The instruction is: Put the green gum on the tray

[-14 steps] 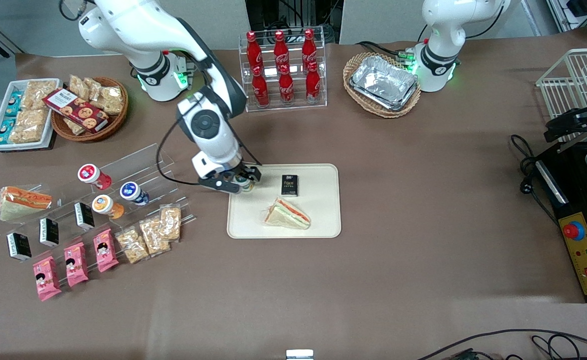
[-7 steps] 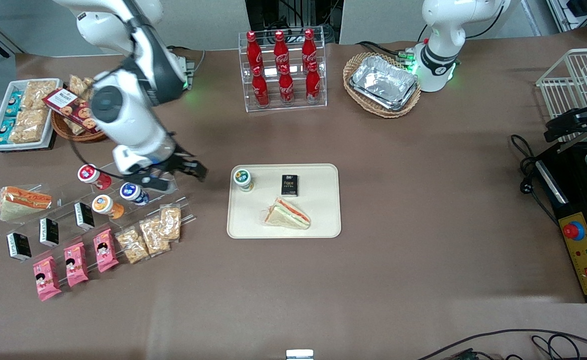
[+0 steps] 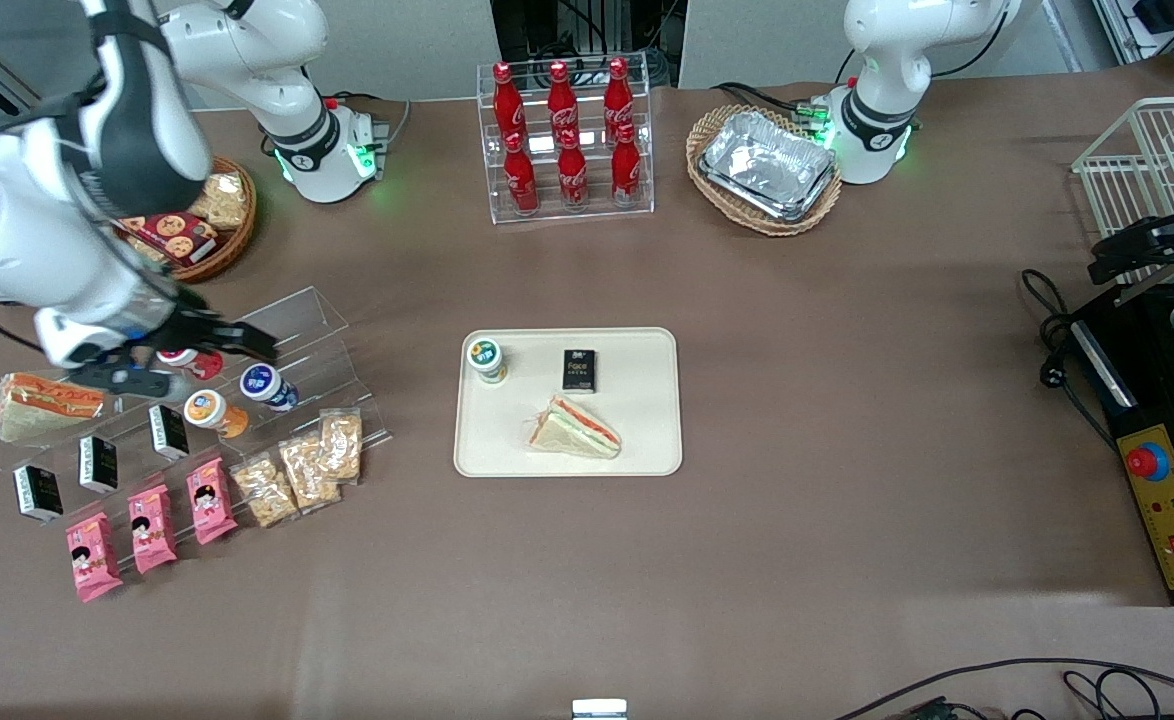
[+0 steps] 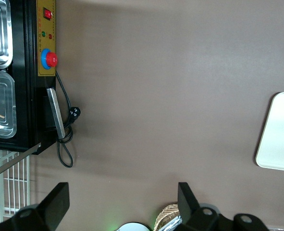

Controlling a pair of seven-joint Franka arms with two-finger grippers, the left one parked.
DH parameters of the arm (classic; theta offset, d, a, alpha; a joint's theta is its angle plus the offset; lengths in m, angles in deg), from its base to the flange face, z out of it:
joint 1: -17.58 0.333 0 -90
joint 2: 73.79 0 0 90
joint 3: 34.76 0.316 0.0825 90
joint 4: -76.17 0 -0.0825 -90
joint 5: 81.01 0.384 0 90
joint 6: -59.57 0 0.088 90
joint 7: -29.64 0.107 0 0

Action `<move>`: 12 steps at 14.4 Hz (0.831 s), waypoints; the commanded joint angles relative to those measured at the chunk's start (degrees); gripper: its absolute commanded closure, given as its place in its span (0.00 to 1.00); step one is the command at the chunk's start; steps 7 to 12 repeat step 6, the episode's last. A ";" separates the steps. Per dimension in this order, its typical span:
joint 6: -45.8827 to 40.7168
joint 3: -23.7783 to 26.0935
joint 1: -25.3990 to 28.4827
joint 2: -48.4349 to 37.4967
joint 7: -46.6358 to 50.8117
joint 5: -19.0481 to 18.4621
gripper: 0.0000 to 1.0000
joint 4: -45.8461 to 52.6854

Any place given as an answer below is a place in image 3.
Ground black power cable with plug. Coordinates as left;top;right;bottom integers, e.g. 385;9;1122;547
1020;268;1120;453

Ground red cookie box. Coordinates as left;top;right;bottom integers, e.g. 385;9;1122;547
117;210;221;267

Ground grey cable at arm base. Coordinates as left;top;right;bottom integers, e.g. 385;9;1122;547
327;92;414;173

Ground blue gum bottle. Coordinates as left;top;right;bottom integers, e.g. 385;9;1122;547
240;363;300;414

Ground stacked aluminium foil trays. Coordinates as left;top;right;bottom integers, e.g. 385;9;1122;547
697;110;839;224

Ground cream plastic tray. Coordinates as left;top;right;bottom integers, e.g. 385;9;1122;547
454;327;684;479

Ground red cola bottle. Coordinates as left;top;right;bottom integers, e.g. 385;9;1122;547
546;61;580;141
610;123;643;207
556;128;590;210
603;57;636;136
492;62;529;151
503;133;541;215

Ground oval light wicker basket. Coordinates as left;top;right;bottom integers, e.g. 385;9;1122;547
686;105;844;238

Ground clear acrylic bottle rack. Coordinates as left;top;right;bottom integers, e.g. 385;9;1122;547
476;52;656;226

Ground pink snack packet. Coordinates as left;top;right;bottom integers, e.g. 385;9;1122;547
65;511;125;604
127;484;179;575
186;457;240;547

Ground black appliance with yellow panel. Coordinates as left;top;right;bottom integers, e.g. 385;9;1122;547
1067;280;1174;609

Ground red gum bottle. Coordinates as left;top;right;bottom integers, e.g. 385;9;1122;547
155;348;225;382

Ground green gum bottle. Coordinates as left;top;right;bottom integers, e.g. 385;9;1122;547
468;339;509;386

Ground wrapped triangle sandwich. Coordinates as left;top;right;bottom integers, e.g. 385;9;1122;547
525;394;623;462
0;372;106;445

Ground small black carton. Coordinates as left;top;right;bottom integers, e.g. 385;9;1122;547
148;403;191;462
13;465;65;525
79;436;120;495

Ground orange gum bottle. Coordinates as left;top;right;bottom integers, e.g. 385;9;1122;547
184;390;250;440

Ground round brown wicker basket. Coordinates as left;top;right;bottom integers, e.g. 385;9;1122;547
112;155;259;285

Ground black equipment rack with cables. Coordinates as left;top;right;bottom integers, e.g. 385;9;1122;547
490;0;685;91

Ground clear snack bag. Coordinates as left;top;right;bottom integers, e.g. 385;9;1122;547
190;172;249;233

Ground clear bag of crackers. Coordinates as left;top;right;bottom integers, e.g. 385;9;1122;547
231;452;301;530
279;432;342;515
317;408;364;486

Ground black cable at arm base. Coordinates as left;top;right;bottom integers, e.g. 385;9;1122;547
712;82;820;119

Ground clear acrylic tiered stand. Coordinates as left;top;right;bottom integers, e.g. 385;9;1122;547
7;287;394;579

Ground white wire basket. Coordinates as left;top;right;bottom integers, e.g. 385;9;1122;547
1072;95;1174;287

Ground coiled black cable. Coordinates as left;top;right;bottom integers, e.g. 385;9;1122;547
1062;668;1160;720

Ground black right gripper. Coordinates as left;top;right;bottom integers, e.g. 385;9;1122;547
132;295;279;364

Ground long black cable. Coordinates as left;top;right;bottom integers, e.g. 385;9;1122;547
832;657;1174;720

